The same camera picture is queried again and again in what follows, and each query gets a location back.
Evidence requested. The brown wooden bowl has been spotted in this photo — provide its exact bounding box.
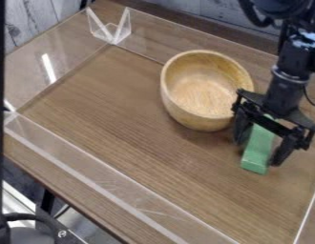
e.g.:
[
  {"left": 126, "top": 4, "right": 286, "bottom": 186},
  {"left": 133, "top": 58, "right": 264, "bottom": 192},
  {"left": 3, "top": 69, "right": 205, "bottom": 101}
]
[{"left": 161, "top": 50, "right": 255, "bottom": 132}]

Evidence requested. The clear acrylic tray wall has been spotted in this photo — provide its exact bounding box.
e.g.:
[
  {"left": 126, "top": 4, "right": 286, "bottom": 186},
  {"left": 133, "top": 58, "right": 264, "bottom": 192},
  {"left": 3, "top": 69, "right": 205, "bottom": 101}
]
[{"left": 6, "top": 0, "right": 315, "bottom": 244}]

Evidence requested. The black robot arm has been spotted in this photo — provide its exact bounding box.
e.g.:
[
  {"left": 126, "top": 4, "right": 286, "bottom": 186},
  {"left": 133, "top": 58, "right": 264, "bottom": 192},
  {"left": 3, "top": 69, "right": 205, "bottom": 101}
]
[{"left": 232, "top": 0, "right": 315, "bottom": 167}]

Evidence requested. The black cable lower left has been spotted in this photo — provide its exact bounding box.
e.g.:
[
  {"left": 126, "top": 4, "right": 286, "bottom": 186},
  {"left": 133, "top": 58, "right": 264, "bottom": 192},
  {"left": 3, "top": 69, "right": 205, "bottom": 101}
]
[{"left": 4, "top": 212, "right": 59, "bottom": 244}]

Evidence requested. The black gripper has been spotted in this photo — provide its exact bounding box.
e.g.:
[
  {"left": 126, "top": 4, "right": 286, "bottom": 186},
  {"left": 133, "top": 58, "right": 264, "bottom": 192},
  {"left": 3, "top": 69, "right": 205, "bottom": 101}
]
[{"left": 232, "top": 89, "right": 315, "bottom": 167}]

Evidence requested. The black table leg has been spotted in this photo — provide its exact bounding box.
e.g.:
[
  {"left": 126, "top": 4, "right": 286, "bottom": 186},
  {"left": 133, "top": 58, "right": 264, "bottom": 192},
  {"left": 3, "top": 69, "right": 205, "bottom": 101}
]
[{"left": 40, "top": 190, "right": 57, "bottom": 214}]

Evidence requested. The green rectangular block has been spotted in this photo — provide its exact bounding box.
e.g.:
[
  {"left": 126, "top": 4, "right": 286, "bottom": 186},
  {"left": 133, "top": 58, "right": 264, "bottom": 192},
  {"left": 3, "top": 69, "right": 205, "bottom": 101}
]
[{"left": 241, "top": 124, "right": 276, "bottom": 175}]

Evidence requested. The grey metal bracket with screw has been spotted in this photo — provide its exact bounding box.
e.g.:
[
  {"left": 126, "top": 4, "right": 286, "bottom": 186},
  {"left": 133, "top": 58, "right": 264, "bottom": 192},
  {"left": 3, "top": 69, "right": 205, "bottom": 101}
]
[{"left": 48, "top": 221, "right": 89, "bottom": 244}]

